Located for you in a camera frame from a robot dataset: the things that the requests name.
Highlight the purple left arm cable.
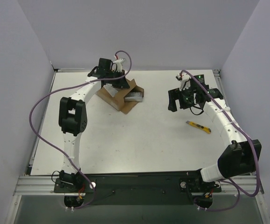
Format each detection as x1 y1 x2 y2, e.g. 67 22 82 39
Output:
29 50 133 210

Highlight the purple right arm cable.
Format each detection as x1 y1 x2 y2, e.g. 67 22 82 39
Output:
180 69 260 211

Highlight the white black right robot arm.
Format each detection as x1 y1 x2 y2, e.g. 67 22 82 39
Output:
168 73 262 182

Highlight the yellow utility knife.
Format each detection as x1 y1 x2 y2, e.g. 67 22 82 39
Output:
186 120 212 134

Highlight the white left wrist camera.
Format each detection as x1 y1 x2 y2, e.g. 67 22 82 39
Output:
112 58 126 72

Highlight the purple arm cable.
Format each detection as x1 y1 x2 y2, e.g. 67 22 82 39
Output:
29 50 133 210
180 69 260 211

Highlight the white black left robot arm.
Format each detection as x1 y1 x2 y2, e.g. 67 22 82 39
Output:
58 57 130 192

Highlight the aluminium front rail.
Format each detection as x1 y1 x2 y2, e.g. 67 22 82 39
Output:
14 175 256 196

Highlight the grey packaged product box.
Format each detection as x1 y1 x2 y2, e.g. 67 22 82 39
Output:
124 91 143 102

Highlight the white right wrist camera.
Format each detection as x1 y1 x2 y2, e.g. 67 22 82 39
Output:
176 72 191 91

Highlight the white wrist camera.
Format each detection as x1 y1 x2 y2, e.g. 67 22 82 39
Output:
112 58 126 72
176 72 191 91

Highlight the brown cardboard express box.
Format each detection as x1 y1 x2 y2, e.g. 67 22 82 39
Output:
96 79 145 114

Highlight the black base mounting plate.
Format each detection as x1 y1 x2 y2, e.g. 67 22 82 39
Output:
54 171 221 208

